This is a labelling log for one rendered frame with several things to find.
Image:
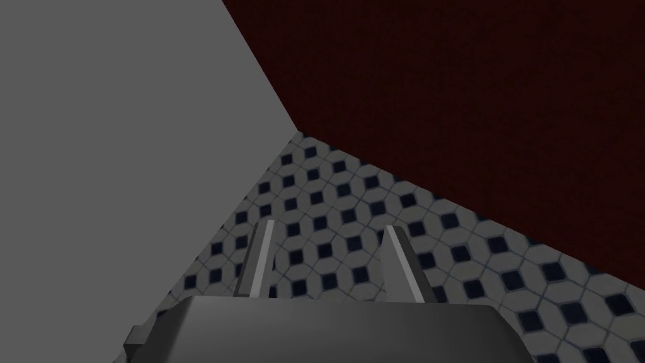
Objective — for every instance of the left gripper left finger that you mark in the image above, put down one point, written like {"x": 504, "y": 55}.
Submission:
{"x": 256, "y": 262}

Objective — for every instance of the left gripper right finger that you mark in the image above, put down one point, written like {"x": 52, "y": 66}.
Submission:
{"x": 403, "y": 269}

